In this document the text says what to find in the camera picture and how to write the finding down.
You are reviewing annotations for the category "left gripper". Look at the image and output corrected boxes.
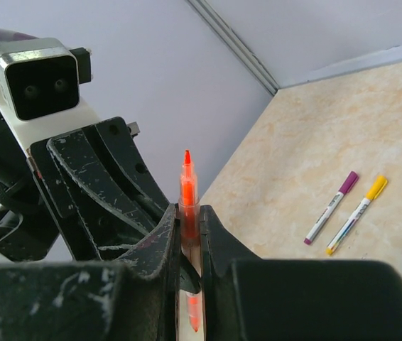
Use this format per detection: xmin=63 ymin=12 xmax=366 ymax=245
xmin=27 ymin=117 xmax=169 ymax=261

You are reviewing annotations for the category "white yellow marker pen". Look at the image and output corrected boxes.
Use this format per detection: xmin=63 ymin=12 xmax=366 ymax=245
xmin=325 ymin=174 xmax=389 ymax=256

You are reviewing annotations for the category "orange pen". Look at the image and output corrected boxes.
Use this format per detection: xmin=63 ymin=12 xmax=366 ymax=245
xmin=178 ymin=149 xmax=202 ymax=333

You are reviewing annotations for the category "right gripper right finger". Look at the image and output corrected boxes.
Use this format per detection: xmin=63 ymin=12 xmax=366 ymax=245
xmin=200 ymin=205 xmax=402 ymax=340

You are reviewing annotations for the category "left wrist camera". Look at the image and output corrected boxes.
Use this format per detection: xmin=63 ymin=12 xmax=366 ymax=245
xmin=0 ymin=38 xmax=100 ymax=156

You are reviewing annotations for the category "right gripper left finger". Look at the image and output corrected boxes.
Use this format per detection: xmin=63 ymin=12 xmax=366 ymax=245
xmin=0 ymin=205 xmax=179 ymax=340

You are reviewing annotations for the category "white purple marker pen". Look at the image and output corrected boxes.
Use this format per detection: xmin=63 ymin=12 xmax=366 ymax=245
xmin=303 ymin=190 xmax=345 ymax=245

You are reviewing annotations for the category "yellow pen cap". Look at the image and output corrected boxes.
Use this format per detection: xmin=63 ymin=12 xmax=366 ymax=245
xmin=365 ymin=175 xmax=388 ymax=202

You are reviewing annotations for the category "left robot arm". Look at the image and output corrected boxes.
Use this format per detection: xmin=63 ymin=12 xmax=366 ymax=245
xmin=0 ymin=114 xmax=169 ymax=262

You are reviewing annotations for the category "purple pen cap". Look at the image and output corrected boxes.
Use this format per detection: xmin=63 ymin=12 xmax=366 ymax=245
xmin=339 ymin=171 xmax=359 ymax=195

